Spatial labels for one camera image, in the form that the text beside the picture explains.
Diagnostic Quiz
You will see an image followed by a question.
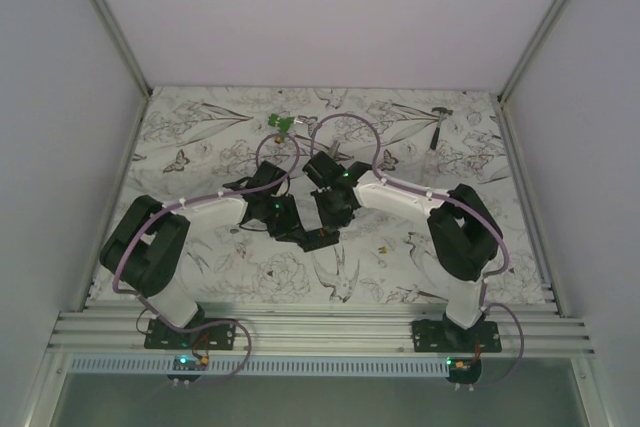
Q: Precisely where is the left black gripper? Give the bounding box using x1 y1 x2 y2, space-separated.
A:
261 194 308 245

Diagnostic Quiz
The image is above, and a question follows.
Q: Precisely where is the black fuse box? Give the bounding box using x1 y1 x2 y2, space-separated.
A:
297 228 340 252

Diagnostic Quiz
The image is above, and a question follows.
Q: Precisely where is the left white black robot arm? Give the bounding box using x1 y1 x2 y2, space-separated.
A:
100 161 309 349

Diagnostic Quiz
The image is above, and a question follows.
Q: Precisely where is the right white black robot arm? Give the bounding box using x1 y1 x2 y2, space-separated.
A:
303 152 508 352

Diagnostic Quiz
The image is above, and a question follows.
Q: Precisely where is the silver clip with blue knob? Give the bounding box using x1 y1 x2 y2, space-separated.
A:
328 141 340 159

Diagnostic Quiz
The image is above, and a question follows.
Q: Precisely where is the green circuit board connector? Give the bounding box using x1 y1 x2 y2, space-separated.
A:
267 114 303 144

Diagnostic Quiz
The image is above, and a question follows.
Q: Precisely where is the floral printed table mat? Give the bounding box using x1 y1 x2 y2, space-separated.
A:
118 87 544 304

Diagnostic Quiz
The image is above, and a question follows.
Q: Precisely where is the small black hammer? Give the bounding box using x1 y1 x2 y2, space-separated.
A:
430 107 453 150

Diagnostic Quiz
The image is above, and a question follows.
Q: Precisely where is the left controller board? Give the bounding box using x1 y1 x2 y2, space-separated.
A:
167 355 208 385

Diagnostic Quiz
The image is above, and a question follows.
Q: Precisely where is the controller board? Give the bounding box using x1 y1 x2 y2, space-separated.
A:
167 355 208 385
446 358 482 386

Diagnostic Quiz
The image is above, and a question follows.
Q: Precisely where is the right controller board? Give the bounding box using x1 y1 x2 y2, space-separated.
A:
446 358 482 386

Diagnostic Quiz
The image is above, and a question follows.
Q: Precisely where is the aluminium mounting rail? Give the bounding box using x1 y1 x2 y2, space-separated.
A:
48 301 595 358

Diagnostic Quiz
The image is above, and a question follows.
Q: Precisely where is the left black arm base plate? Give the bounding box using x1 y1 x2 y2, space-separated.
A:
144 319 236 350

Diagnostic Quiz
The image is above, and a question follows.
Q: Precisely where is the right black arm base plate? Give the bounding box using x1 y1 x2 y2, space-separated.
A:
411 316 502 354

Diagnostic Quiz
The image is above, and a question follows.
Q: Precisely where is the slotted grey cable duct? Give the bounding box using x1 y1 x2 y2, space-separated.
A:
69 354 448 378

